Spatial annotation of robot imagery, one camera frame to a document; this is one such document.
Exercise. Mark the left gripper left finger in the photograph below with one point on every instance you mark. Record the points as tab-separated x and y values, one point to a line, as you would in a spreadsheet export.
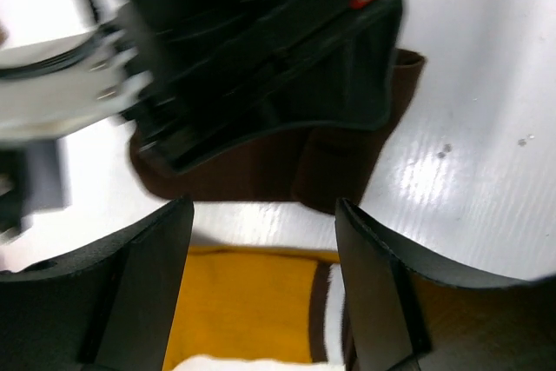
106	306

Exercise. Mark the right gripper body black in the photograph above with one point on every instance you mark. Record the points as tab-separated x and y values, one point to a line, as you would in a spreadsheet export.
229	71

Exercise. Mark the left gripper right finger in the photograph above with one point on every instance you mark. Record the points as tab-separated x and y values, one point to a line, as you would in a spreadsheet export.
410	308

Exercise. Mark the dark brown striped sock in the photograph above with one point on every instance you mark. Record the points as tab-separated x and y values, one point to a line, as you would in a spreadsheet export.
313	167

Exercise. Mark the mustard yellow striped sock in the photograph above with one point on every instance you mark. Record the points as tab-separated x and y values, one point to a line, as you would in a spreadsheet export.
255	303

